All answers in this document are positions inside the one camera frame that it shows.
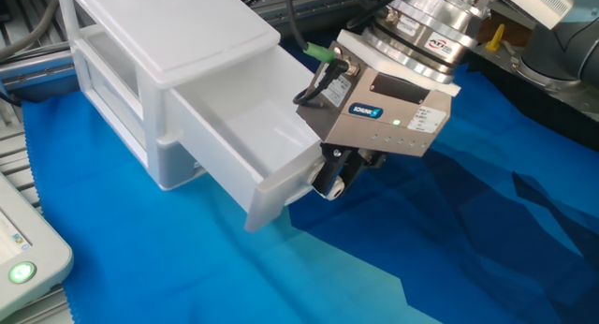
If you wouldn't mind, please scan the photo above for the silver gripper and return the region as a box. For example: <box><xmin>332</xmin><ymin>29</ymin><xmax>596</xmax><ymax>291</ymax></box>
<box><xmin>295</xmin><ymin>28</ymin><xmax>462</xmax><ymax>197</ymax></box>

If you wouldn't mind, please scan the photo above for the drawer with white knob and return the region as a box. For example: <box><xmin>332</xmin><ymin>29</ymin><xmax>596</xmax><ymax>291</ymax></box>
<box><xmin>163</xmin><ymin>45</ymin><xmax>346</xmax><ymax>234</ymax></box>

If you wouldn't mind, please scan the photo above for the white plastic drawer cabinet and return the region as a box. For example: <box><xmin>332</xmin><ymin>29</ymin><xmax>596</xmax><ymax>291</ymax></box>
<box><xmin>55</xmin><ymin>0</ymin><xmax>282</xmax><ymax>192</ymax></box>

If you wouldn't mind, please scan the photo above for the drawer with black knob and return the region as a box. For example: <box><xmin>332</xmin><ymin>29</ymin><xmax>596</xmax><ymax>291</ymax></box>
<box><xmin>153</xmin><ymin>139</ymin><xmax>210</xmax><ymax>191</ymax></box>

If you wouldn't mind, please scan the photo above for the blue mountain print cloth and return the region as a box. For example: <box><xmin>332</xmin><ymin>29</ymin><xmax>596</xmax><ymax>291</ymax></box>
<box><xmin>21</xmin><ymin>37</ymin><xmax>599</xmax><ymax>324</ymax></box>

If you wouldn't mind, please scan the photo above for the yellow plastic wedge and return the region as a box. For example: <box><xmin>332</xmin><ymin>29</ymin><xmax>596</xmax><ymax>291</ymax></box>
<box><xmin>484</xmin><ymin>22</ymin><xmax>507</xmax><ymax>53</ymax></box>

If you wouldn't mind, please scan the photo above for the white teach pendant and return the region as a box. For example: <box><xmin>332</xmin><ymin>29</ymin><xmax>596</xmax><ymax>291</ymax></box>
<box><xmin>0</xmin><ymin>170</ymin><xmax>75</xmax><ymax>321</ymax></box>

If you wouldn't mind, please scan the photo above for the grey corrugated hose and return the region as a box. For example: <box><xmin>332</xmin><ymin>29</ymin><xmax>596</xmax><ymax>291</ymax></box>
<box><xmin>0</xmin><ymin>0</ymin><xmax>61</xmax><ymax>63</ymax></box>

